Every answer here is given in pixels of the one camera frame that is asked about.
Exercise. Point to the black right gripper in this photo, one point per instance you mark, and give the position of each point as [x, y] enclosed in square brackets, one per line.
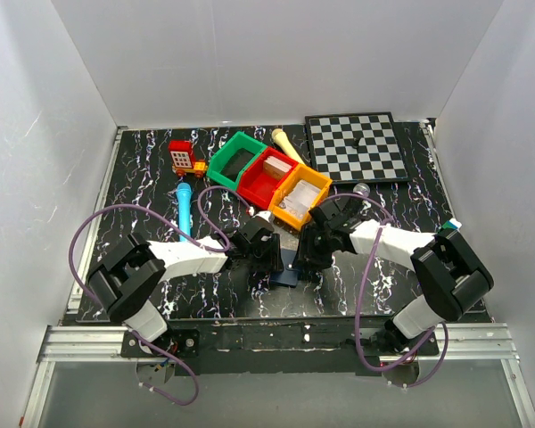
[308, 251]

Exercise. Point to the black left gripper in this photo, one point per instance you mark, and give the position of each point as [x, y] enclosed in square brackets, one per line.
[274, 253]

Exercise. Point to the navy blue card holder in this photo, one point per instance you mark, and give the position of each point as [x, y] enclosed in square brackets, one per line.
[290, 276]

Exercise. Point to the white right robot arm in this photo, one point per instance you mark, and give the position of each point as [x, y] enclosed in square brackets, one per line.
[451, 276]

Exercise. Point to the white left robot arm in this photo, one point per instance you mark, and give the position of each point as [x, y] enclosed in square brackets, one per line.
[125, 278]

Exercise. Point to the white cards stack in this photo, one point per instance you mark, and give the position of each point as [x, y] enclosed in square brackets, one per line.
[298, 202]

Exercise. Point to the yellow plastic bin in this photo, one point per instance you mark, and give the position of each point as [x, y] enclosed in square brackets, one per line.
[300, 172]

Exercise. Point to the black silver microphone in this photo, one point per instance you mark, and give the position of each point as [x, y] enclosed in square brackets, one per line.
[363, 189]

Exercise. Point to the red plastic bin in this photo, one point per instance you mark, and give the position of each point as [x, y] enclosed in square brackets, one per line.
[256, 186]

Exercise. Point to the green plastic bin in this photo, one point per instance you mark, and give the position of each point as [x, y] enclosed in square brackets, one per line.
[218, 160]

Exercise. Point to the black white chessboard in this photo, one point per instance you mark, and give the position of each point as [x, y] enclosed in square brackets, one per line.
[379, 158]

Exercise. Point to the blue toy microphone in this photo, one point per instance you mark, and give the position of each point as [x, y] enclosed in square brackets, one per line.
[184, 195]

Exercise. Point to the cream toy microphone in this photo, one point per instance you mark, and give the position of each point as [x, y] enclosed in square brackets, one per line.
[281, 139]

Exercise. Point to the red yellow toy train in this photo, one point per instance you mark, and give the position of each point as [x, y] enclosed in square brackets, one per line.
[184, 161]

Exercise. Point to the green lego brick stack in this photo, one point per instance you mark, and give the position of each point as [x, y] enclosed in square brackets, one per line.
[452, 223]

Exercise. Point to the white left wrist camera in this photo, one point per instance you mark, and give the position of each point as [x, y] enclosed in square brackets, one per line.
[266, 215]

